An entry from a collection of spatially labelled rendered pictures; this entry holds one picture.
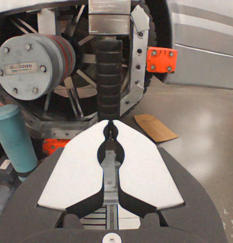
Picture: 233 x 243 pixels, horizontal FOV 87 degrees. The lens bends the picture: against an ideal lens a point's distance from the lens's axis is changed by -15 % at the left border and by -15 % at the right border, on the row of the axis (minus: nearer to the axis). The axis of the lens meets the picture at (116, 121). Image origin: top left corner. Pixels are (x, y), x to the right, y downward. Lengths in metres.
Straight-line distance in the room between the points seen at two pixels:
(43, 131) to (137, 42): 0.42
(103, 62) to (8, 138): 0.34
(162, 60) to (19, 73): 0.35
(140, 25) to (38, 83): 0.28
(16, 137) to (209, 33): 0.75
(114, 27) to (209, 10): 0.53
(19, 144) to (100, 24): 0.38
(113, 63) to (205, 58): 0.53
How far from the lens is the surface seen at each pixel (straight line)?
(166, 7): 0.61
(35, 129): 0.56
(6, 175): 0.74
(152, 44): 0.51
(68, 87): 0.56
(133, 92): 0.43
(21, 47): 0.31
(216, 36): 0.70
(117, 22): 0.19
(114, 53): 0.19
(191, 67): 0.65
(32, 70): 0.31
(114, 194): 0.88
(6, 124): 0.43
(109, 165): 0.91
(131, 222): 0.88
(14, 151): 0.48
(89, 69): 0.68
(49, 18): 0.45
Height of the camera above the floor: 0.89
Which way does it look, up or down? 30 degrees down
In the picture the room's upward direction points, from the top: 2 degrees clockwise
